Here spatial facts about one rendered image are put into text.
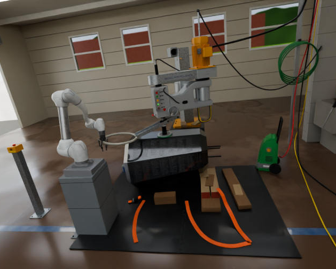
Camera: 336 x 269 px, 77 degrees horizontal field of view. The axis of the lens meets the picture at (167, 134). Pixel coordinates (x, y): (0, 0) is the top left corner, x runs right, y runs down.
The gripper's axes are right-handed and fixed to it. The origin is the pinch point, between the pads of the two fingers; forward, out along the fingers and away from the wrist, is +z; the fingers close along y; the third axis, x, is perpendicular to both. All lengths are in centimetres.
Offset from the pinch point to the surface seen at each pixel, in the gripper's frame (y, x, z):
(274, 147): 228, -103, 24
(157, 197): 49, -51, 68
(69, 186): -53, -38, 19
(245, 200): 135, -128, 66
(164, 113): 81, -27, -40
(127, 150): 32.5, -0.5, 10.9
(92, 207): -36, -52, 47
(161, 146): 72, -29, 6
